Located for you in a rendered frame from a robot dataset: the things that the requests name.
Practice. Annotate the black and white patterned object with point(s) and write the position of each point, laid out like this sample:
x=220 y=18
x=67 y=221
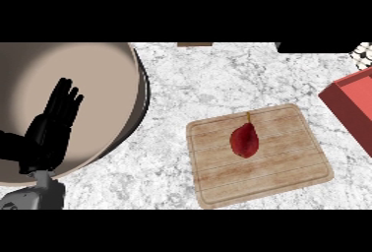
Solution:
x=364 y=56

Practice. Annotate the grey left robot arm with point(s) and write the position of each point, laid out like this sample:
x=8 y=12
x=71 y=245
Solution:
x=36 y=196

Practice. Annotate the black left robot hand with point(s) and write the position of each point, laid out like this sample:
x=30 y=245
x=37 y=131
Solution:
x=49 y=131

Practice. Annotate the wooden cutting board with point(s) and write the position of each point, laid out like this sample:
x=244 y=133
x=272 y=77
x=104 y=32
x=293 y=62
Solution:
x=271 y=164

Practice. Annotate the brown wooden object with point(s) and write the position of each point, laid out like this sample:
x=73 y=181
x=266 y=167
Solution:
x=195 y=44

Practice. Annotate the red cardboard box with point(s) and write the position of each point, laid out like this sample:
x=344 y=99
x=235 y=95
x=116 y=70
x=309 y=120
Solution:
x=353 y=108

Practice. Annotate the large beige round pot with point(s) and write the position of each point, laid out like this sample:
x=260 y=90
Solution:
x=104 y=98

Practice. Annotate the black appliance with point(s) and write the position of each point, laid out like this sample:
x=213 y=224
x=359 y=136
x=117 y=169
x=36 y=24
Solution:
x=315 y=47

